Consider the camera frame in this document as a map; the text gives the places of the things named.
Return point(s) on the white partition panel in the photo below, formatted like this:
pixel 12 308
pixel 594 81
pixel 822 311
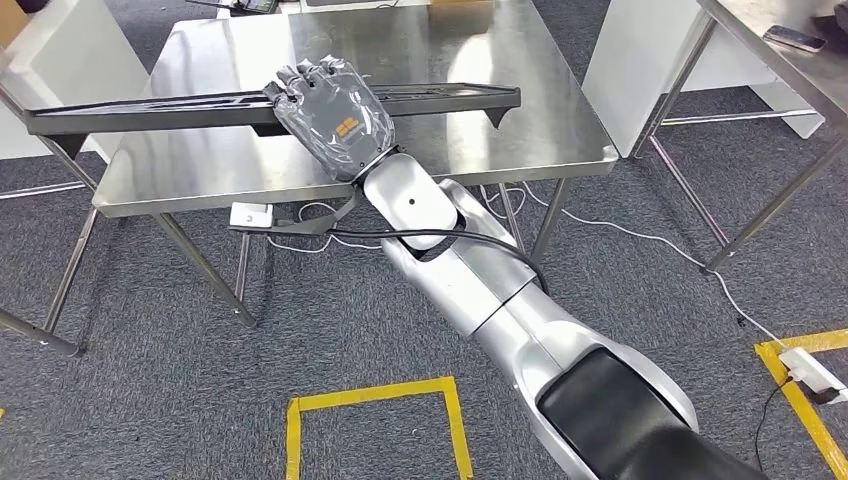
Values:
pixel 636 66
pixel 66 60

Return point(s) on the dark smartphone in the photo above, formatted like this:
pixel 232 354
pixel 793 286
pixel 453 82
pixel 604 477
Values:
pixel 795 38

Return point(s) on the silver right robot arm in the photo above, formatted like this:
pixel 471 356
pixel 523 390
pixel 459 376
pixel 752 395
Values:
pixel 477 278

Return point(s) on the stainless steel table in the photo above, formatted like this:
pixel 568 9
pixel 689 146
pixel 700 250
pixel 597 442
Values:
pixel 73 272
pixel 821 79

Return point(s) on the white desk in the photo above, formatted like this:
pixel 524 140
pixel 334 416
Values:
pixel 291 8

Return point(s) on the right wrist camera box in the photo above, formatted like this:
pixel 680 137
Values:
pixel 252 215

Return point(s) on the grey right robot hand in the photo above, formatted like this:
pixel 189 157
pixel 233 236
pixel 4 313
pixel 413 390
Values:
pixel 338 119

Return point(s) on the yellow floor tape square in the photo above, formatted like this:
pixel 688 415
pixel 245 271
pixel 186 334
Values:
pixel 371 392
pixel 815 430

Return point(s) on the white power strip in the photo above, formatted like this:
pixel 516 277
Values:
pixel 811 371

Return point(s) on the long black plastic part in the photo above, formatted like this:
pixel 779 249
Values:
pixel 166 116

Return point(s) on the black bag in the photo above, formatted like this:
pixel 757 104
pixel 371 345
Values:
pixel 30 5

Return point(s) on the stainless steel workbench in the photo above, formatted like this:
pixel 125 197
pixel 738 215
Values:
pixel 503 146

